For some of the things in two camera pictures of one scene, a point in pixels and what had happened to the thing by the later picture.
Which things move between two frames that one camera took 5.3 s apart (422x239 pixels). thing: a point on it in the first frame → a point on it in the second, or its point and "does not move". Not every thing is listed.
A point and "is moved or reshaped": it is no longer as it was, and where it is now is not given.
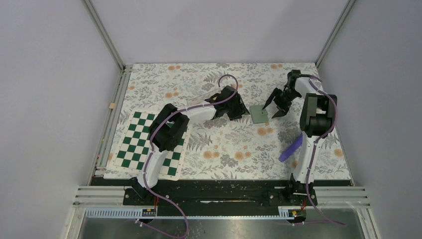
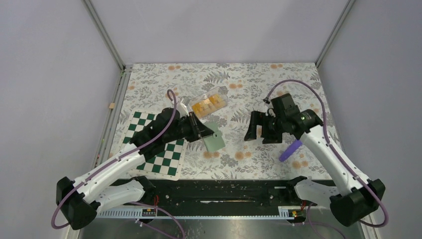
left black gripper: x=240 y=110 → x=198 y=130
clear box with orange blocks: x=201 y=100 does not move
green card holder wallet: x=259 y=115 is moved or reshaped
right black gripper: x=284 y=107 → x=268 y=138
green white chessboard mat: x=129 y=159 does not move
